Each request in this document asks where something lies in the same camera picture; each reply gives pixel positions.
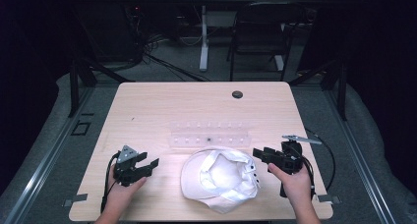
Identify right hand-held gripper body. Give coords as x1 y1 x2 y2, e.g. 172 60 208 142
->
268 134 324 198

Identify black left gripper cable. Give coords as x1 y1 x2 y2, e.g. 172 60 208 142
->
99 150 122 214

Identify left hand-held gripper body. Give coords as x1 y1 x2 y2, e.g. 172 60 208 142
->
112 144 153 188

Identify bundle of floor cables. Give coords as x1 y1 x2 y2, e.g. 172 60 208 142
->
131 4 212 84

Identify person's right hand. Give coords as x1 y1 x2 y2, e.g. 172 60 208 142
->
268 162 313 208

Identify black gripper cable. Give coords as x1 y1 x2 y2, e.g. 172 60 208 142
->
99 150 122 214
302 128 336 198

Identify black metal stand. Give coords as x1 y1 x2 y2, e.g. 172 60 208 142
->
67 56 136 119
287 55 349 122

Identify clear acrylic rack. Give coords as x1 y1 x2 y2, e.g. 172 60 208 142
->
169 120 253 150

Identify white desk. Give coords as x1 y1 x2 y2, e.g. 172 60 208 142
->
180 0 326 73

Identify black chair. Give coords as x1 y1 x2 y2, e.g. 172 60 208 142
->
226 1 309 83

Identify grey metal table bracket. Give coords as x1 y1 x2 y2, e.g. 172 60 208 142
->
317 194 342 205
62 193 89 208

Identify person's left hand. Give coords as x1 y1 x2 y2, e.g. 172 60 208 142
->
104 165 148 208

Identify white baseball cap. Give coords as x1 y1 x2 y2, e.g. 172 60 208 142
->
179 146 263 215

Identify aluminium floor rail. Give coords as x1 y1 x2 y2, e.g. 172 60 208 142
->
322 85 398 224
2 85 96 224

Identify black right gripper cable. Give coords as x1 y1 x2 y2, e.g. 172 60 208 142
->
302 128 336 198

